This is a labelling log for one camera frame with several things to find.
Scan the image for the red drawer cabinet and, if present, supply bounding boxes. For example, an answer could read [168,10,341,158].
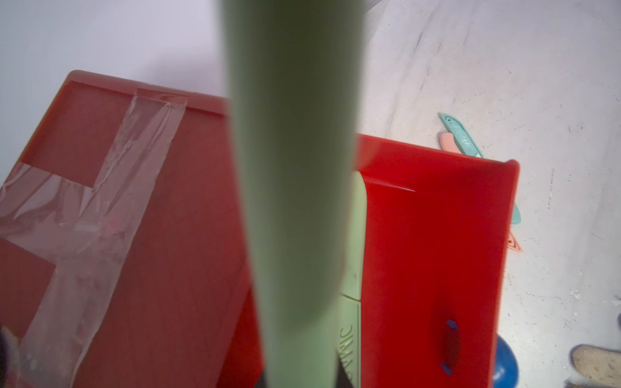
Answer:
[1,70,262,387]

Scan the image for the red top drawer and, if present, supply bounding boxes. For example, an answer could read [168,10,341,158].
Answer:
[337,135,520,387]

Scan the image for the teal knife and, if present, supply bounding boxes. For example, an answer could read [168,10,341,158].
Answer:
[437,112,522,226]

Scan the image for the pink knife right side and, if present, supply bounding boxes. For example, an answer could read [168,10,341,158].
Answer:
[439,133,523,252]

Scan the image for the light green knife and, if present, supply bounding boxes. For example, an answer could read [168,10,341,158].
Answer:
[338,171,367,387]
[221,1,365,387]

